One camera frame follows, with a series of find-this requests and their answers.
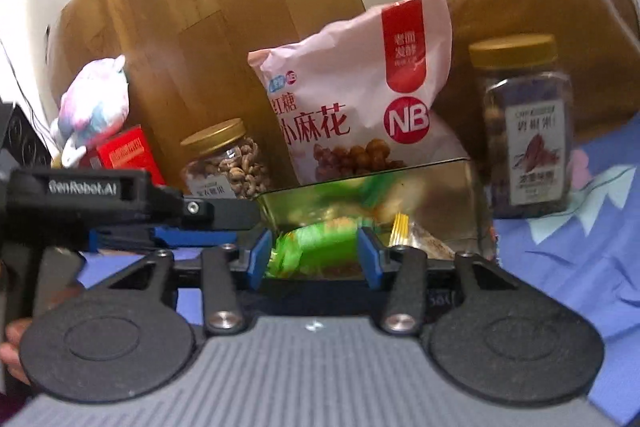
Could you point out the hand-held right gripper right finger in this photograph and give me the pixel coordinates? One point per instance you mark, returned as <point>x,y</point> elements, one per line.
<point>369,257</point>

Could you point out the red gift box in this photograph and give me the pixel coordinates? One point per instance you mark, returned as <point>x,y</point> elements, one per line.
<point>125,152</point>

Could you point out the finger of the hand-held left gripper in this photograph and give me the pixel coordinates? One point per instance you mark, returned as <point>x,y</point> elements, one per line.
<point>210,212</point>
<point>190,240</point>

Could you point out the short black tape strip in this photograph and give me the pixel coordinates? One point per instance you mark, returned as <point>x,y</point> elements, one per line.
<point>49,39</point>

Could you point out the pastel plush toy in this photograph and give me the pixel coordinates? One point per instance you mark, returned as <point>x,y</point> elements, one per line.
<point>90,107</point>

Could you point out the yellow-edged crisp bar packet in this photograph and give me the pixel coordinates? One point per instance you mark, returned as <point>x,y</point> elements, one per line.
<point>425,242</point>

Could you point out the cashew jar gold lid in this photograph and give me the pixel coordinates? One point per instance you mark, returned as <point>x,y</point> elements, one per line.
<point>235,167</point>

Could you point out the blue bed sheet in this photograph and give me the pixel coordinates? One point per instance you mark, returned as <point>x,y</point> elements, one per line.
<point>575,257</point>

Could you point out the pecan jar gold lid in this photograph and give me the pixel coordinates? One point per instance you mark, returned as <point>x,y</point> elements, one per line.
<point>530,132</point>

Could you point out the brown quilted cushion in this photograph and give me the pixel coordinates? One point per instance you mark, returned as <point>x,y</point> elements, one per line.
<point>500,17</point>

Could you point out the green snack packet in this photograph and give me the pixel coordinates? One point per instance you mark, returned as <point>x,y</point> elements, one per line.
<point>315,247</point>

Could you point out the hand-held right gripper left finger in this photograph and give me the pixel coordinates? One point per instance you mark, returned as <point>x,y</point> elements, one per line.
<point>261,257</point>

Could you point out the pink snack bag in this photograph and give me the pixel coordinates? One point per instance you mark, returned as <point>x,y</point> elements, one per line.
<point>350,97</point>

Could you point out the dark cardboard box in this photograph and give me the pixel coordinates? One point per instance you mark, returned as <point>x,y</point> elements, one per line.
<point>440,197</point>

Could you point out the wood-pattern board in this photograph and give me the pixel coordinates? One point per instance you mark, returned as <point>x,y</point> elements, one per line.
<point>225,7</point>

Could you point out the person's left hand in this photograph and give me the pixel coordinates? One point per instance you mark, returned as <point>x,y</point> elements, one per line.
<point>12,357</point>

